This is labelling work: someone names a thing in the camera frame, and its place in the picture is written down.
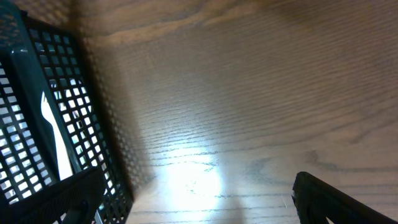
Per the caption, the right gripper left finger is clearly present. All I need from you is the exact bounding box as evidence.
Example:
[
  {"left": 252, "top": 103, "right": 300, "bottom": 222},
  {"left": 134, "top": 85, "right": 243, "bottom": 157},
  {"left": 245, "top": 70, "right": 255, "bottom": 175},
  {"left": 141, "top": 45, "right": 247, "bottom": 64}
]
[{"left": 1, "top": 167, "right": 106, "bottom": 223}]

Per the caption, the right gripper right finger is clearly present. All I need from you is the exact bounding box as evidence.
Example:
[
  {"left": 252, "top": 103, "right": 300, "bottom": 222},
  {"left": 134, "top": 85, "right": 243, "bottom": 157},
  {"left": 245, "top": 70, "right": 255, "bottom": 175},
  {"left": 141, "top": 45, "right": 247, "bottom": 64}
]
[{"left": 292, "top": 172, "right": 397, "bottom": 224}]

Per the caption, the white fork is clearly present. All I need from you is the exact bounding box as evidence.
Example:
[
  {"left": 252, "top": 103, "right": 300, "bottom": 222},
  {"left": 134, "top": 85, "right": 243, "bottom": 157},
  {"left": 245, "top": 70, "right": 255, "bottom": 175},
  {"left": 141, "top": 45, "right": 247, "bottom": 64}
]
[{"left": 40, "top": 92, "right": 73, "bottom": 180}]

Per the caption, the black plastic basket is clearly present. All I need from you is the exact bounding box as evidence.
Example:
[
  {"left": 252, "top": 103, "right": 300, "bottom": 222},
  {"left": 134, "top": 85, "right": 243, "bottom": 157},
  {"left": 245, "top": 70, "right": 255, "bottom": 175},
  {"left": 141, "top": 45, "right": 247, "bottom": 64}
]
[{"left": 1, "top": 1, "right": 133, "bottom": 223}]

